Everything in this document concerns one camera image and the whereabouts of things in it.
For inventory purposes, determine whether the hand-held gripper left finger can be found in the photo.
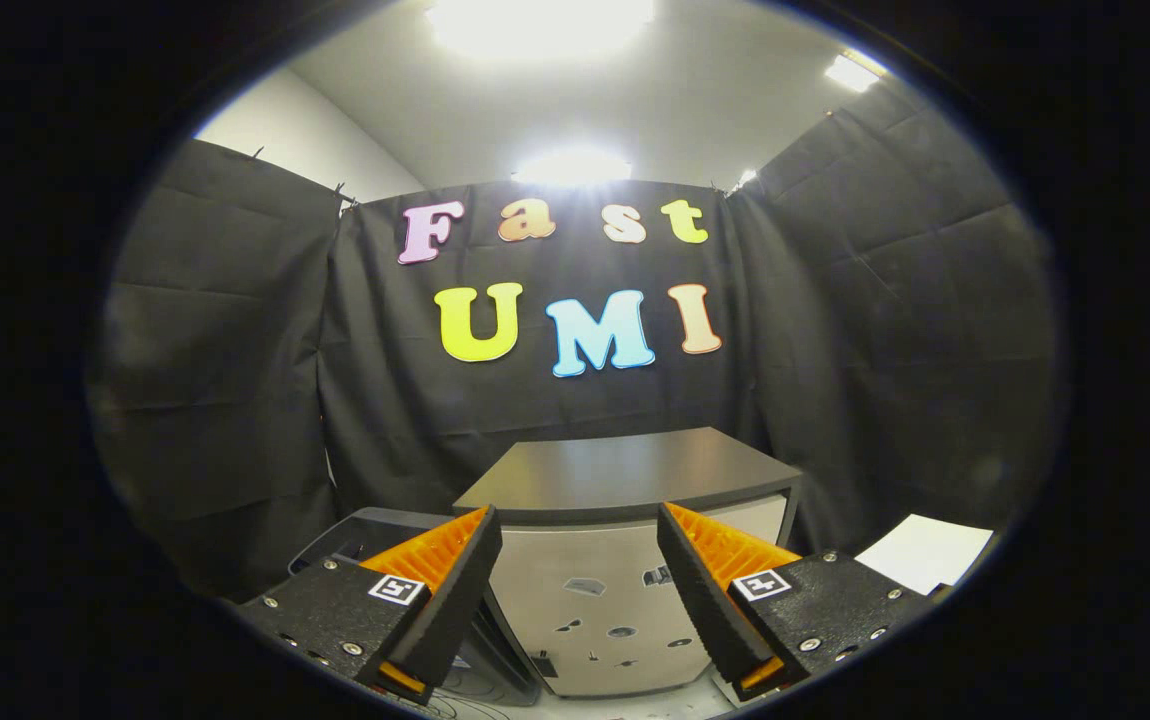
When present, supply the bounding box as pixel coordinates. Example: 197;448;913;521
238;505;504;706

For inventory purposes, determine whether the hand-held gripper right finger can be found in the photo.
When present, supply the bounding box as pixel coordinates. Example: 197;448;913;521
656;502;936;702

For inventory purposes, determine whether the grey washing machine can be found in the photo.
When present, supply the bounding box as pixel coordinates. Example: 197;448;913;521
290;507;546;707

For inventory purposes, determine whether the beige cabinet with dark top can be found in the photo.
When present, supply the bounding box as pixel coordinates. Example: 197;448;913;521
452;427;803;699

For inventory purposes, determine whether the white sheet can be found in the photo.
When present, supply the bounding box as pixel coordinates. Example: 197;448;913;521
855;514;994;597

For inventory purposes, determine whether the black backdrop cloth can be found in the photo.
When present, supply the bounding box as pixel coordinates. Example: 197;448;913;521
85;75;1066;601

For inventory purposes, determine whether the oval ceiling light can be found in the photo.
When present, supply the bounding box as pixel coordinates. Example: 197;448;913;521
513;148;633;188

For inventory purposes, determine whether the rectangular ceiling light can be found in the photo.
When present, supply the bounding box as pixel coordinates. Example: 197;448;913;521
824;52;886;95

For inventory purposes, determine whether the large ceiling light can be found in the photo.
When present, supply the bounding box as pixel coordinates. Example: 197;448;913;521
425;0;656;61

